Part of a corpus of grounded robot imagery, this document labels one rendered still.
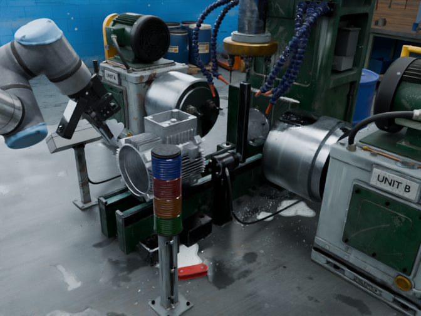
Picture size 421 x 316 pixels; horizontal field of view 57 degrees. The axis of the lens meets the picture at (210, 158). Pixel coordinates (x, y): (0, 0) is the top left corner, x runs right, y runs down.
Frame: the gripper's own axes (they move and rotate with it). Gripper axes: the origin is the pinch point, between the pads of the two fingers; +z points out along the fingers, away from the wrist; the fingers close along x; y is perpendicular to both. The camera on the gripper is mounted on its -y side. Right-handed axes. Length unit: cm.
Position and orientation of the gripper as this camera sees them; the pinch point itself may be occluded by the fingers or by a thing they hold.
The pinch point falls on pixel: (112, 143)
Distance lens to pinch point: 113.3
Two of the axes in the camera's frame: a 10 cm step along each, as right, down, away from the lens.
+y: 6.4, -7.0, 3.2
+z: 3.4, 6.4, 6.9
